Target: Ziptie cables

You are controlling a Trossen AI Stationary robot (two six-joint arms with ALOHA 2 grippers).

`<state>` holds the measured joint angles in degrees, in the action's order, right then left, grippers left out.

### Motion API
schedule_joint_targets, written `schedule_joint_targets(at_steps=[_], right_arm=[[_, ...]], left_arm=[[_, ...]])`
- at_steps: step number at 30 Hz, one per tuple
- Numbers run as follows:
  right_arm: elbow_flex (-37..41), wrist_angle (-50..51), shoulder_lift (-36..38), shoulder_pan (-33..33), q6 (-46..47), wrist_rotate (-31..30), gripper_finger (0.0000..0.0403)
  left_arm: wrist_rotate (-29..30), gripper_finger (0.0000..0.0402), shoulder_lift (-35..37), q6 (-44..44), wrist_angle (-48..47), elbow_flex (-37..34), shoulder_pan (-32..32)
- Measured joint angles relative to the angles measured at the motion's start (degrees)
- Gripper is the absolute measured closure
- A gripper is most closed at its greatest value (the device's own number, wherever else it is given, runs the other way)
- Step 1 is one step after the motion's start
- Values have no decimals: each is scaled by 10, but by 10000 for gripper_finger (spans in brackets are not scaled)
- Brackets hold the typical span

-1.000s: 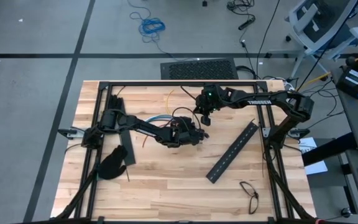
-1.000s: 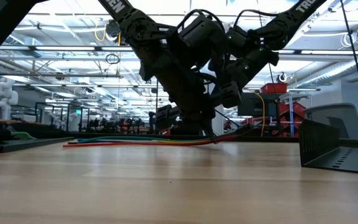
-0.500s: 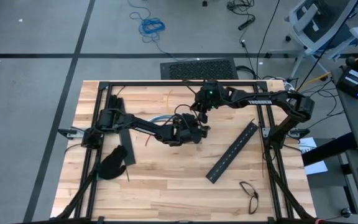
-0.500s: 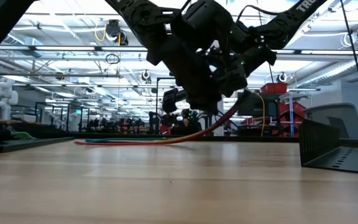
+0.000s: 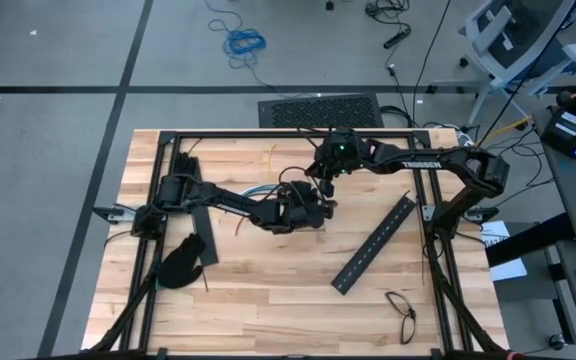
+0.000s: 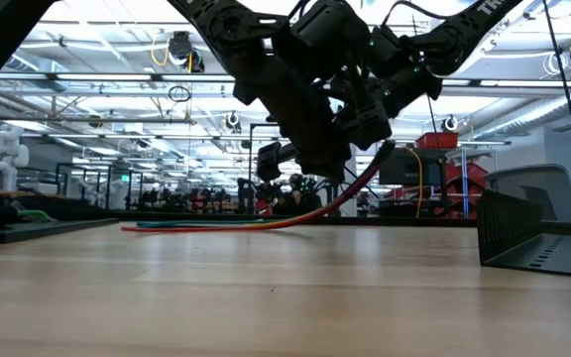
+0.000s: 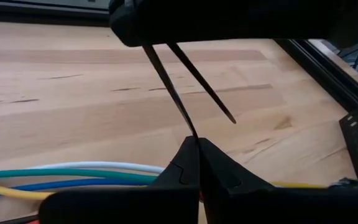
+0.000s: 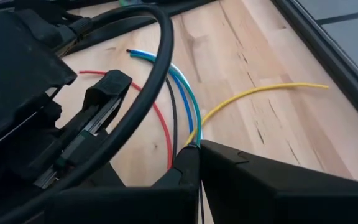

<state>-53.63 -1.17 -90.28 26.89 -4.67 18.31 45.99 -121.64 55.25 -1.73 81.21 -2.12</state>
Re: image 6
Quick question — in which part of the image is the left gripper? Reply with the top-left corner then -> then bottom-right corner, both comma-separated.
260,63 -> 353,182

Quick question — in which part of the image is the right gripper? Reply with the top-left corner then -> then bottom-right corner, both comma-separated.
329,62 -> 445,151

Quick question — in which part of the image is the black zip tie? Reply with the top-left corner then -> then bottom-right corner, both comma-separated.
342,166 -> 382,200

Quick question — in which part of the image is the multicolour wire bundle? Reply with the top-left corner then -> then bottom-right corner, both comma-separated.
120,140 -> 397,234

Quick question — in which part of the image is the black slotted cable duct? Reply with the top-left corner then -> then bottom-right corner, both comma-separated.
476,187 -> 571,280

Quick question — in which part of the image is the black duct cover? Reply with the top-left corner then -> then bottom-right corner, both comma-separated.
0,217 -> 120,245

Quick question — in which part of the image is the white pillar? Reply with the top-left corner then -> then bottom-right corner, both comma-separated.
337,148 -> 360,215

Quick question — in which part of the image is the person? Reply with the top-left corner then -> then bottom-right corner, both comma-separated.
285,173 -> 324,215

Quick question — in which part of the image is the black monitor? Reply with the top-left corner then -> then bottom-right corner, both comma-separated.
377,145 -> 449,187

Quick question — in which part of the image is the red storage bin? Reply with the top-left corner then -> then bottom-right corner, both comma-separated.
413,130 -> 461,151

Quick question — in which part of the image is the grey mesh office chair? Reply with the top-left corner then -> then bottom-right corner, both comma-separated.
482,163 -> 571,225

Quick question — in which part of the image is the white robot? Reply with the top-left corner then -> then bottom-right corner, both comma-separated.
0,122 -> 31,193

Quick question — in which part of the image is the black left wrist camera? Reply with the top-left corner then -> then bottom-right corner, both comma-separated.
257,142 -> 296,182

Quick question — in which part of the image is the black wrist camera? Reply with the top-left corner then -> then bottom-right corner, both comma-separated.
257,142 -> 296,182
292,0 -> 372,75

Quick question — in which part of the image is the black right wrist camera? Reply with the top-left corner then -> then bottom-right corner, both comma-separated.
292,0 -> 372,75

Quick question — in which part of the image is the yellow cable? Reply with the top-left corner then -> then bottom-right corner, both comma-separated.
402,145 -> 424,219

